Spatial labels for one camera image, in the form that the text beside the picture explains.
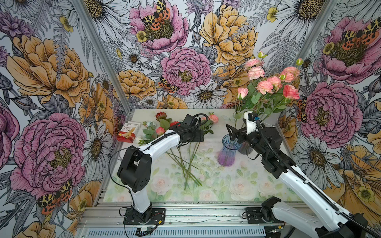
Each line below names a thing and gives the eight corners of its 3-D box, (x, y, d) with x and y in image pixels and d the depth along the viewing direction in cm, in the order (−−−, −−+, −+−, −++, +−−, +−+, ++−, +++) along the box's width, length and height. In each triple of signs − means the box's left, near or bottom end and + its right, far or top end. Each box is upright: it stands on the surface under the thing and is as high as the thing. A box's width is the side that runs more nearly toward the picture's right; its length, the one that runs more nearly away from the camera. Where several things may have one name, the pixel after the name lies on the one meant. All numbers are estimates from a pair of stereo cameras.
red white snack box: (116, 143, 102) (114, 140, 100) (124, 123, 113) (122, 121, 111) (135, 143, 102) (134, 140, 100) (141, 123, 113) (140, 121, 111)
